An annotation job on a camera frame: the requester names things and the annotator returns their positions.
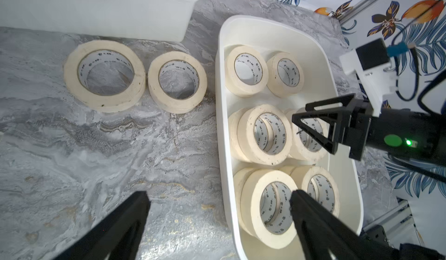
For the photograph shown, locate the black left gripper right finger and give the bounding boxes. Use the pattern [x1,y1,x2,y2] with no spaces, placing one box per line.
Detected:
[290,190,400,260]

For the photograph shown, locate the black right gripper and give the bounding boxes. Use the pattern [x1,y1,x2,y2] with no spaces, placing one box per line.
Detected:
[292,94,373,161]

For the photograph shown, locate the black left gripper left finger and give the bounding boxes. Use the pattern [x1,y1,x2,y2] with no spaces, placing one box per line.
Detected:
[56,191,151,260]

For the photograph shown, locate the white plastic storage tray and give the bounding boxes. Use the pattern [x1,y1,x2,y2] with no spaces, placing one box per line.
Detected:
[216,15,364,260]

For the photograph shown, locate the cream masking tape roll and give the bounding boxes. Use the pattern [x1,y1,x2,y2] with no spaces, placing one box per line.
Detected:
[63,40,146,113]
[233,168,297,249]
[148,51,207,114]
[285,108,329,163]
[279,166,341,218]
[228,104,292,166]
[224,46,269,98]
[267,52,305,98]

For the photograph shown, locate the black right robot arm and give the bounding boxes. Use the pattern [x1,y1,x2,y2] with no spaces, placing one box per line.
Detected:
[292,94,446,166]

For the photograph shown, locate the brown lidded white toolbox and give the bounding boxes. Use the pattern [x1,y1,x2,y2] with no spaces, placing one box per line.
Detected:
[1,0,198,41]

